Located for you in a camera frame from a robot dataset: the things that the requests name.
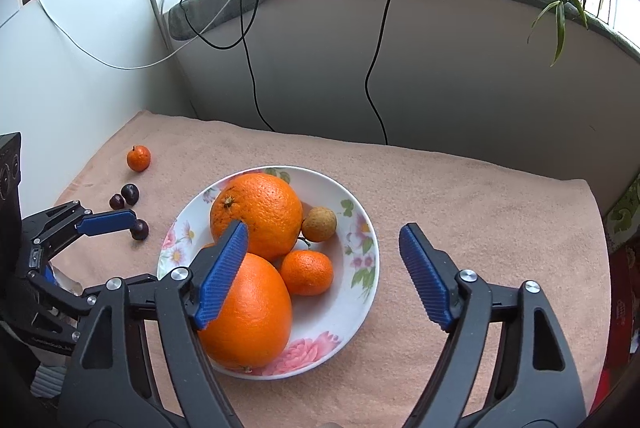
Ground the floral white plate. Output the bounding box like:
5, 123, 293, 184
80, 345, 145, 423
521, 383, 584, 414
156, 166, 380, 380

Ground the black camera box left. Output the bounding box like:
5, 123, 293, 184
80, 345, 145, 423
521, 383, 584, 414
0, 132, 22, 214

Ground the black cable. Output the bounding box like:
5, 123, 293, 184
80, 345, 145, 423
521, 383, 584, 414
178, 0, 302, 134
363, 0, 452, 146

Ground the large smooth orange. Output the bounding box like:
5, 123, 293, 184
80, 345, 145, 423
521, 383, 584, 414
198, 252, 293, 372

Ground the black cable right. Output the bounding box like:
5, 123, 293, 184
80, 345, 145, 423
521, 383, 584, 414
363, 0, 452, 146

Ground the dark cherry red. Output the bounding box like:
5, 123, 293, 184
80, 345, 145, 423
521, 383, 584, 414
108, 193, 126, 210

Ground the dark cherry near longan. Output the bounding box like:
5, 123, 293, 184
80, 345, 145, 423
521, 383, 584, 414
129, 219, 150, 242

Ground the black cable left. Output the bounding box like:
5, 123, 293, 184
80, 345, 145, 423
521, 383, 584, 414
178, 0, 302, 134

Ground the pink towel cloth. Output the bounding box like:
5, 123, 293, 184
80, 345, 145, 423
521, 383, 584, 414
54, 112, 611, 427

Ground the small mandarin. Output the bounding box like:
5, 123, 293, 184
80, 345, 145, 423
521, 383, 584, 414
280, 250, 334, 296

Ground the mandarin with stem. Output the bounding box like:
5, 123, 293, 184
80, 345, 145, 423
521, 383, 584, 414
126, 145, 152, 174

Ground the dark cherry large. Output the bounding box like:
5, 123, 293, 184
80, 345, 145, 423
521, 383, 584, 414
120, 183, 140, 206

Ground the rough orange on plate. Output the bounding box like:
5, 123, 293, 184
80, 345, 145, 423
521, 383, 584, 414
209, 172, 304, 261

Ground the brown longan fruit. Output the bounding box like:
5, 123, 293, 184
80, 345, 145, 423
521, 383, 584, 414
302, 207, 337, 243

